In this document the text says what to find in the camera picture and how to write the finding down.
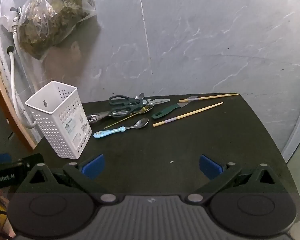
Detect green handled knife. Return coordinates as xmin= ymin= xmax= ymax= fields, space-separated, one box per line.
xmin=151 ymin=95 xmax=201 ymax=119

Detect plastic bag of dried greens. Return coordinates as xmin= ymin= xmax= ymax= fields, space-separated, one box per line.
xmin=17 ymin=0 xmax=97 ymax=60

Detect wooden chopstick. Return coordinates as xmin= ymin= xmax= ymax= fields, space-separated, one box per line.
xmin=179 ymin=93 xmax=240 ymax=103
xmin=153 ymin=102 xmax=224 ymax=127

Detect dark green handled scissors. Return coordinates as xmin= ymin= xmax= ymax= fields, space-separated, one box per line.
xmin=108 ymin=95 xmax=170 ymax=118

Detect gold long handled spoon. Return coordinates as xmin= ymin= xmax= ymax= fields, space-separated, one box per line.
xmin=104 ymin=105 xmax=154 ymax=129

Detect ornate metal fork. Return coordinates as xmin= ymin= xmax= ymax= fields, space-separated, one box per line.
xmin=86 ymin=110 xmax=130 ymax=125

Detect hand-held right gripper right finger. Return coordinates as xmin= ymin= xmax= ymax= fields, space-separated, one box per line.
xmin=187 ymin=154 xmax=283 ymax=203

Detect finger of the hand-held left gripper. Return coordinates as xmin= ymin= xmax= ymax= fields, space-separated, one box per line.
xmin=14 ymin=153 xmax=44 ymax=175
xmin=0 ymin=153 xmax=12 ymax=165

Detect metal water valve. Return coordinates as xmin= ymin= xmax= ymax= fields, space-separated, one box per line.
xmin=10 ymin=6 xmax=23 ymax=34

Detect white perforated utensil holder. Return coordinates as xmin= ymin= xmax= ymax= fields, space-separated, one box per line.
xmin=25 ymin=80 xmax=92 ymax=159

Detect white hose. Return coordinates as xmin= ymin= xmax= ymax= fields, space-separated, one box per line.
xmin=7 ymin=31 xmax=40 ymax=129

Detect blue handled spoon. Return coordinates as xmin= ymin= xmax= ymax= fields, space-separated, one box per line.
xmin=93 ymin=118 xmax=149 ymax=139

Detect white wall trim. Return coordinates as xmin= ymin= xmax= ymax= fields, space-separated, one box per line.
xmin=281 ymin=77 xmax=300 ymax=165

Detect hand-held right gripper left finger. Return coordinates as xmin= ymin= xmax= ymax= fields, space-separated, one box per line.
xmin=20 ymin=154 xmax=117 ymax=204

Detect wooden frame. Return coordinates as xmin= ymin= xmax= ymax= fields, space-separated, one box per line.
xmin=0 ymin=55 xmax=37 ymax=151

